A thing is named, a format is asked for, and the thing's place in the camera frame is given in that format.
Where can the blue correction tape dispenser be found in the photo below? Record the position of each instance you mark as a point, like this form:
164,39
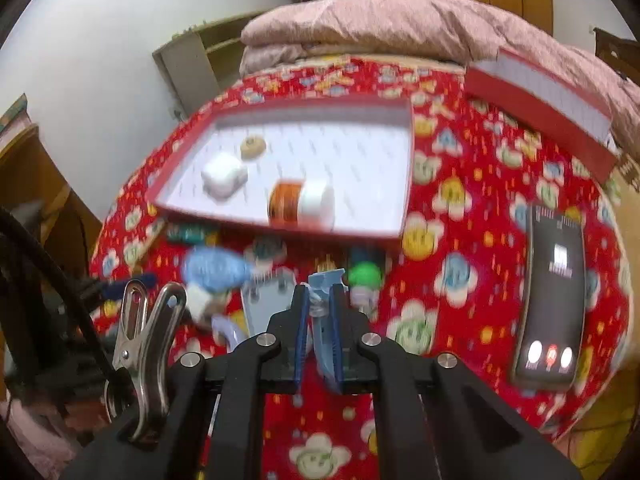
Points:
215,267

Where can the white orange bottle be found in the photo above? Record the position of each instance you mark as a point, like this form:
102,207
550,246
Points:
315,200

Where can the brown wooden cabinet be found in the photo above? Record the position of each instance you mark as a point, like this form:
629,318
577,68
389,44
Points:
35,185

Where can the beige printed bedsheet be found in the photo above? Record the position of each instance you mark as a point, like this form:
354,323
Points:
625,180

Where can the black smartphone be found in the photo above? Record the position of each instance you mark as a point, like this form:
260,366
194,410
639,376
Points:
550,300

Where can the dark wooden headboard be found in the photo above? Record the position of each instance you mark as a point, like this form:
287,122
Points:
617,55

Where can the green printed packet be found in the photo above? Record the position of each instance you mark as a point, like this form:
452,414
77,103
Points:
192,234

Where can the red printed blanket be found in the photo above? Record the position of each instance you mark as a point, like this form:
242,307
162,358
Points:
475,260

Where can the green toy figure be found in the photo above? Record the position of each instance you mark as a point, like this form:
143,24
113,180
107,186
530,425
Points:
365,275

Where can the white charger plug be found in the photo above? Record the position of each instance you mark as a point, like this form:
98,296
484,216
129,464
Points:
197,302

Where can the pink quilt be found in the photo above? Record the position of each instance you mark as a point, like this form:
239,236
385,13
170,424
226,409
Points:
400,25

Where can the wooden chess piece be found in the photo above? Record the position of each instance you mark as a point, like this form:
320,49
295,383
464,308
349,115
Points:
252,147

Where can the red cardboard box tray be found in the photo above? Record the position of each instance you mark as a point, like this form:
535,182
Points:
350,160

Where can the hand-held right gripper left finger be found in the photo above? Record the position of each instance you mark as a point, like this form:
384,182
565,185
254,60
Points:
300,345

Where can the pink cloth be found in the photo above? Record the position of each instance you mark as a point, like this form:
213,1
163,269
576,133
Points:
25,435

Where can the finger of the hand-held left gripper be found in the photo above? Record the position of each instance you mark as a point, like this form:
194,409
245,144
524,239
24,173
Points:
225,330
132,282

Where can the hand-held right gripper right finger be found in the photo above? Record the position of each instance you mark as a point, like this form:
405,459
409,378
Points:
339,350

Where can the beige shelf unit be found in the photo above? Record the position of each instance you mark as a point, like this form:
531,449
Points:
190,70

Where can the blue plastic clip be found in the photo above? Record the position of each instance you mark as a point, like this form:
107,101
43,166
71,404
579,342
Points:
325,280

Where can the red cardboard box lid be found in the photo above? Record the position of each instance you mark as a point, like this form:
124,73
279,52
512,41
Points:
540,95

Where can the metal spring clip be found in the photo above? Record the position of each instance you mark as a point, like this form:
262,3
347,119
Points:
145,360

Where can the white earbuds case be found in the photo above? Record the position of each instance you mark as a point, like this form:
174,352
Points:
224,176

